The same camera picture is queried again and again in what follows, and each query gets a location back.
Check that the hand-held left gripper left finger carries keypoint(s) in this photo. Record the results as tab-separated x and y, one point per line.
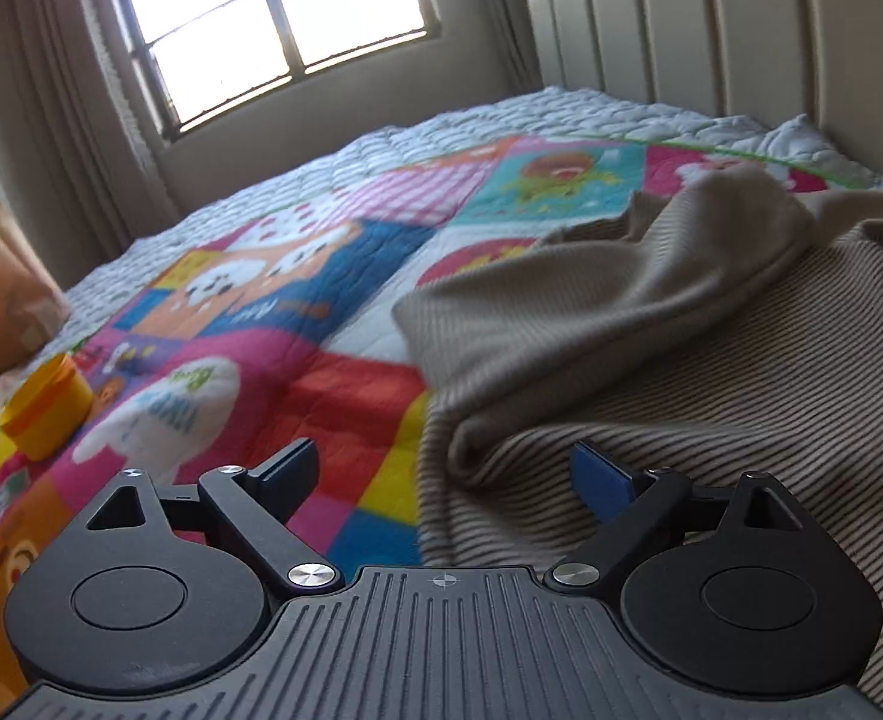
290	469

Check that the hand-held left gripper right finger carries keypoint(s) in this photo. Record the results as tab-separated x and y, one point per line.
599	476

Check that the brown striped knit garment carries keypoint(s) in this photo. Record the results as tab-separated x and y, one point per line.
711	352

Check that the colourful printed blanket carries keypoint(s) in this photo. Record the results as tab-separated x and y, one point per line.
321	405

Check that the yellow round tub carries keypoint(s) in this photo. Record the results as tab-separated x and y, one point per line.
44	409

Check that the brown paper bag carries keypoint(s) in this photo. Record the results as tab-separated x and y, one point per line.
6	285

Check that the beige curtain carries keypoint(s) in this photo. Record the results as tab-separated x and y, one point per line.
59	90

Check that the barred window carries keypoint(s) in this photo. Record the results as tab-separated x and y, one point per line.
276	15

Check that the beige padded headboard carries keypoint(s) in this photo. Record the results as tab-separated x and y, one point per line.
711	30

